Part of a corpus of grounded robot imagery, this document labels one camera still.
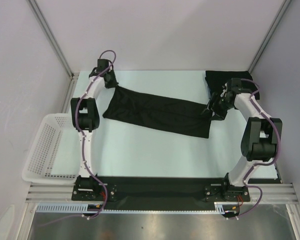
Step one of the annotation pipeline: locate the aluminium frame rail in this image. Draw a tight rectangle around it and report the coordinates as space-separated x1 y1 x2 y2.
25 184 299 204

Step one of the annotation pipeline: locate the white plastic basket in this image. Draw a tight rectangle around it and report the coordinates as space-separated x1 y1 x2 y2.
21 113 80 185

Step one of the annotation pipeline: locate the left vertical aluminium post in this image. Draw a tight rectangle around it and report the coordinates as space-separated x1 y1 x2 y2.
26 0 74 78

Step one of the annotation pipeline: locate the vertical aluminium post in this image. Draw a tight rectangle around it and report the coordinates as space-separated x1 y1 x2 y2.
26 0 74 78
247 0 293 74

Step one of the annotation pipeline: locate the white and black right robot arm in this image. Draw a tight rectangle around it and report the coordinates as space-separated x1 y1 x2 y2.
201 78 283 201

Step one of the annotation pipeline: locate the white slotted cable duct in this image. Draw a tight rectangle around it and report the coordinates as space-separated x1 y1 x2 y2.
36 201 239 215

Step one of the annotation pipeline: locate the right vertical aluminium post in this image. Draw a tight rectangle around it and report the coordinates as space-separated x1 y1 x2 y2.
247 0 293 74

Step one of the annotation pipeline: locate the folded black t shirt with logo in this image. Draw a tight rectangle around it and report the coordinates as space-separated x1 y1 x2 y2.
205 70 253 99

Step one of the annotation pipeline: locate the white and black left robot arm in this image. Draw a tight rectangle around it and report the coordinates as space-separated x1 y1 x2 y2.
70 57 119 200

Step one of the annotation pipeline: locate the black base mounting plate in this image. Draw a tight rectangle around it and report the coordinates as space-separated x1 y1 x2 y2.
71 176 251 211

